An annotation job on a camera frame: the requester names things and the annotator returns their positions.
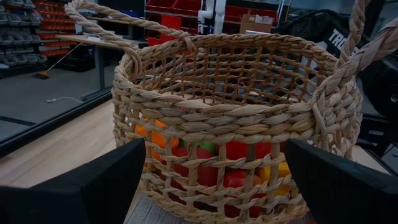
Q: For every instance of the orange-headed broom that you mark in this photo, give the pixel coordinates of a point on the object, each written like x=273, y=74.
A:
x=44, y=74

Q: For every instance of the red orange mango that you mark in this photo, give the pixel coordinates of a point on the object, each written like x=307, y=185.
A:
x=237, y=180

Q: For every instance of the orange fruit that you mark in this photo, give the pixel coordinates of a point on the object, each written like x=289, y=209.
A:
x=160, y=140

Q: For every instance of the black aluminium frame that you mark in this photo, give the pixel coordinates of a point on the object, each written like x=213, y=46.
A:
x=46, y=126

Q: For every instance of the green apple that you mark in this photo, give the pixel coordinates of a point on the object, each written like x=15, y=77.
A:
x=206, y=146

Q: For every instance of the brown cardboard box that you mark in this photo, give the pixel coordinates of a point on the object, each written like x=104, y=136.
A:
x=255, y=25

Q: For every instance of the rack of small grey bins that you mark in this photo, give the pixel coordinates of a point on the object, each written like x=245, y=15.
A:
x=15, y=40

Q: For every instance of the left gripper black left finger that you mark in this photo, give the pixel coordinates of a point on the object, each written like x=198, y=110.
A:
x=77, y=199

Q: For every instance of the white tubular machine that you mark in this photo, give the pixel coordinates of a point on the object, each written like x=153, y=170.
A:
x=219, y=15

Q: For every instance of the grey-legged workbench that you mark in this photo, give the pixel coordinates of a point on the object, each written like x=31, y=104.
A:
x=99, y=68

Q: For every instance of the rack of small red bins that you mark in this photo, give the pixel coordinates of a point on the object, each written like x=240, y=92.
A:
x=56, y=28

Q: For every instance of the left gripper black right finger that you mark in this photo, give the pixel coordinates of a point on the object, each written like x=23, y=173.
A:
x=348, y=196

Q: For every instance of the shelf of large red bins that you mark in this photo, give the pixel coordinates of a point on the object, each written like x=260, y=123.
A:
x=186, y=6

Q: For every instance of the yellow bell pepper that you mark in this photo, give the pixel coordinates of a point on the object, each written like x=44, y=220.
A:
x=281, y=170

